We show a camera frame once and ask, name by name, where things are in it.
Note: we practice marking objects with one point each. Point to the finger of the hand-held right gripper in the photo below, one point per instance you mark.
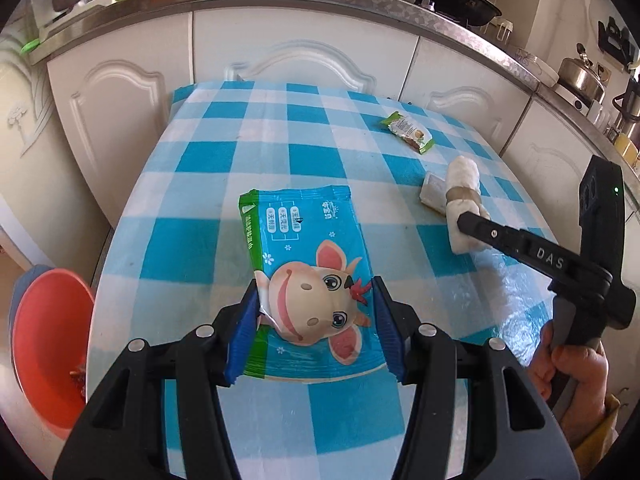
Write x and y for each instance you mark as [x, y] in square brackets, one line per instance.
[540, 255]

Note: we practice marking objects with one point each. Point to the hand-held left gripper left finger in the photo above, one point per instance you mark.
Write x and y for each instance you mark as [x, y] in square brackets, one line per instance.
[242, 335]

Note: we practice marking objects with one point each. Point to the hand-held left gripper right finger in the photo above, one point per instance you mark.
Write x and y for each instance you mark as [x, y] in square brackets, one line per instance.
[390, 335]

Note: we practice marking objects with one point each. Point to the wet wipes packet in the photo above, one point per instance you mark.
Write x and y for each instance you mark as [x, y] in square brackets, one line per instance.
[300, 240]

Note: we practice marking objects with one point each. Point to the white cloth roll with tape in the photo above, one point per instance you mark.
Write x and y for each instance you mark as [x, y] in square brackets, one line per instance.
[462, 175]

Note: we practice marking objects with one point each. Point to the orange plastic basin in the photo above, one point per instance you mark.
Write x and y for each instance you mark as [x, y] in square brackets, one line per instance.
[45, 340]

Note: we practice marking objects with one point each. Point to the person's right forearm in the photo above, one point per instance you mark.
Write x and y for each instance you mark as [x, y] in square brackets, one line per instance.
[602, 435]

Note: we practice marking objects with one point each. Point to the person's right hand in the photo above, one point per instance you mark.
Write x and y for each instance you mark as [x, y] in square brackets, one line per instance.
[575, 375]

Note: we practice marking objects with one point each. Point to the yellow cup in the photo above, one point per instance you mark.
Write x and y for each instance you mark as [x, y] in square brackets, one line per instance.
[625, 147]

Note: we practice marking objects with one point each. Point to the white cabinet door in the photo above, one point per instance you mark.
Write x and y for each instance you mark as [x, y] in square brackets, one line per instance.
[300, 40]
[465, 75]
[35, 160]
[120, 125]
[545, 160]

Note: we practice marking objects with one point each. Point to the black electric kettle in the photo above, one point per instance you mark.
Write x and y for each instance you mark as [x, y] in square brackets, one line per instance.
[631, 110]

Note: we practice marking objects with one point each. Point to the clear plastic bag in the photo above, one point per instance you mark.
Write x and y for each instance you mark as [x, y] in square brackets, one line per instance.
[432, 192]

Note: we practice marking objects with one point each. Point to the blue checked tablecloth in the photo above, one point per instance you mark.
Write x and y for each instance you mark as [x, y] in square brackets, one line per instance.
[200, 210]

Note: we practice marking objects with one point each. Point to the steel kettle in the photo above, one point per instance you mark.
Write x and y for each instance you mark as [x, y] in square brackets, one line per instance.
[580, 77]

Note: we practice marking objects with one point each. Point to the white patterned casserole dish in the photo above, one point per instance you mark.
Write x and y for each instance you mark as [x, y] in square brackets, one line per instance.
[537, 67]

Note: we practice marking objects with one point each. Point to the green snack wrapper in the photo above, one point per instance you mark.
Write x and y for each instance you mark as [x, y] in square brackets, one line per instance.
[407, 130]

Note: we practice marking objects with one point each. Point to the green plastic clip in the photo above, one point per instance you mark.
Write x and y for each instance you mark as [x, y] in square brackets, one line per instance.
[30, 45]

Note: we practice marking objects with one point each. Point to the black wall rack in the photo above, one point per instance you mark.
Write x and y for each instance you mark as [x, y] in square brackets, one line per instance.
[617, 40]

